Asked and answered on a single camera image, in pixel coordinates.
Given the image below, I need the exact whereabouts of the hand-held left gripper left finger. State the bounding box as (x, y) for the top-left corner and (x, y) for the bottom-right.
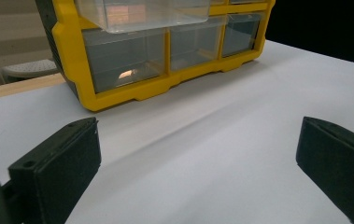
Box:
(7, 117), (102, 224)

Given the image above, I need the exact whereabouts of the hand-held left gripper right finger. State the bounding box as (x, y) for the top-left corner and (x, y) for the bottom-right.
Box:
(295, 116), (354, 224)

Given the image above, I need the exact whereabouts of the yellow drawer cabinet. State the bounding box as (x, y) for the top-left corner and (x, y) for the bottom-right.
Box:
(35, 0), (276, 112)

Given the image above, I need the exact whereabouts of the white perforated stool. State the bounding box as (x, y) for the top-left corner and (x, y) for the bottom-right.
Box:
(1, 59), (60, 84)

